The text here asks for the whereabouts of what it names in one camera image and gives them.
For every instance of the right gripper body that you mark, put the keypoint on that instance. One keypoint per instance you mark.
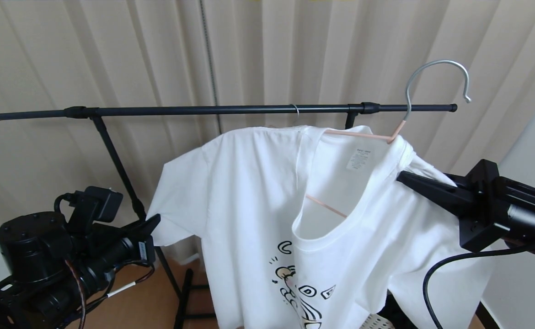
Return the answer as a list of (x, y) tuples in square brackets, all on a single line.
[(480, 214)]

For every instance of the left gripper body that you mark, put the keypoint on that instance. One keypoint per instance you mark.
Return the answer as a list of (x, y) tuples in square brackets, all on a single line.
[(139, 246)]

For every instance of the white printed t-shirt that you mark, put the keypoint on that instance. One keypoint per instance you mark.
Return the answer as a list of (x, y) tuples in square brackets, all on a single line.
[(249, 192)]

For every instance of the pink clothes hanger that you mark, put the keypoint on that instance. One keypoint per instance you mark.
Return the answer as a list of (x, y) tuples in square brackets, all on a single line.
[(296, 108), (408, 98)]

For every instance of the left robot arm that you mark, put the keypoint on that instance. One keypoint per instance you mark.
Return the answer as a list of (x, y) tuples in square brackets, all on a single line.
[(29, 246)]

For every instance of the black clothes rack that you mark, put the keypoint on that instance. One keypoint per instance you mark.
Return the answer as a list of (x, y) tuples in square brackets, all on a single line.
[(180, 110)]

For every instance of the white laundry basket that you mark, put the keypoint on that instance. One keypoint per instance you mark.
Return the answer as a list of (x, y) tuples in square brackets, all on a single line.
[(381, 322)]

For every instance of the beige curtain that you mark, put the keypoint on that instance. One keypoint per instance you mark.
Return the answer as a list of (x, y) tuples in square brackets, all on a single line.
[(66, 55)]

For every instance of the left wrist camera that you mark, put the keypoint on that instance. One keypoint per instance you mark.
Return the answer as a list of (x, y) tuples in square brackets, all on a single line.
[(100, 203)]

